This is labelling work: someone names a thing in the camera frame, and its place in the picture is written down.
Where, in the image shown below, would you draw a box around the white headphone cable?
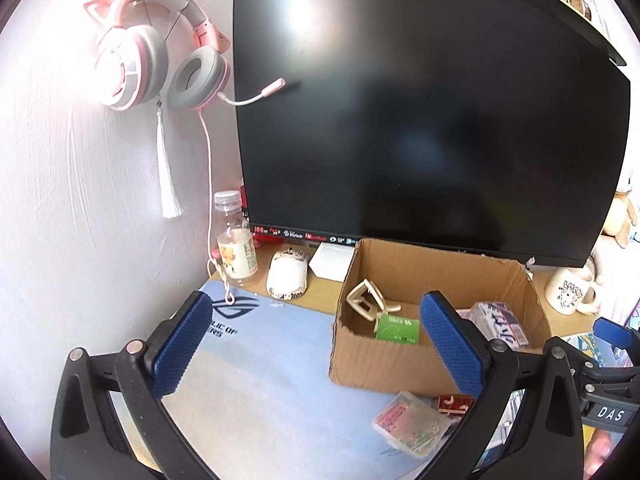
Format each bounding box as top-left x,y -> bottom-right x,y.
197,110 -> 236,306

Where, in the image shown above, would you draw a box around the white tassel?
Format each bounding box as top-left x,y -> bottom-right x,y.
156,105 -> 184,219

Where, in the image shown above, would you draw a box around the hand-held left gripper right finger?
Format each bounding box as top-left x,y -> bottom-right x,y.
417,290 -> 586,480

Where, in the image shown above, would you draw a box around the red patterned box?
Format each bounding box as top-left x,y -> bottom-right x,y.
437,394 -> 474,417

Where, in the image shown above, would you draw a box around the white patterned computer mouse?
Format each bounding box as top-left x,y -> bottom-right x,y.
265,249 -> 308,300

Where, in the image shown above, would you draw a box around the brown cardboard box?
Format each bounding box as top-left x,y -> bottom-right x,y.
328,237 -> 553,398

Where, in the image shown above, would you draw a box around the person's right hand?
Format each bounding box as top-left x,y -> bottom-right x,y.
584,434 -> 619,479

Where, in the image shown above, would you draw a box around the clear plastic drink bottle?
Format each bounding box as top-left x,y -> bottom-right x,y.
213,191 -> 259,285

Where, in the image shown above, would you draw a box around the light blue desk mat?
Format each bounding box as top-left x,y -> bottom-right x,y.
107,280 -> 501,480

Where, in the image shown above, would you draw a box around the yellow and blue towel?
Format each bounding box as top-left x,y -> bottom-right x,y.
490,332 -> 618,453

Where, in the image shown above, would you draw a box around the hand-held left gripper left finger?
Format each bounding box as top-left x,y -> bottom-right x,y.
50,290 -> 216,480

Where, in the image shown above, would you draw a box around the cream hair claw clip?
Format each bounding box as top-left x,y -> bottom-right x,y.
346,278 -> 402,337

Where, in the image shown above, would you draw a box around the pink cat-ear headphones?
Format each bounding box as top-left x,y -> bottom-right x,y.
82,0 -> 301,113

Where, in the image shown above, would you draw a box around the green and white small box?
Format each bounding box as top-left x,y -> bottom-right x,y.
375,314 -> 420,346

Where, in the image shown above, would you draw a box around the clear box of paper clips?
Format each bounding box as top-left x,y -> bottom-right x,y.
372,392 -> 458,459

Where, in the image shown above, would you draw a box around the orange and grey plush toy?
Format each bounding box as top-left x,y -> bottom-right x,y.
602,167 -> 640,249

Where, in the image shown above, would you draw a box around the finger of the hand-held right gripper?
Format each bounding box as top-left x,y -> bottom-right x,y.
572,356 -> 640,402
592,317 -> 640,361

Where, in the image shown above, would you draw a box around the white cartoon mug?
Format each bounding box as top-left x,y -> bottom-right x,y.
545,266 -> 601,316

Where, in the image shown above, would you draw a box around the black curved computer monitor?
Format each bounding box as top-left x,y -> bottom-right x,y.
233,0 -> 632,269

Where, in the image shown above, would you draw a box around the purple printed clear packet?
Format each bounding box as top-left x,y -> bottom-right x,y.
470,301 -> 532,352

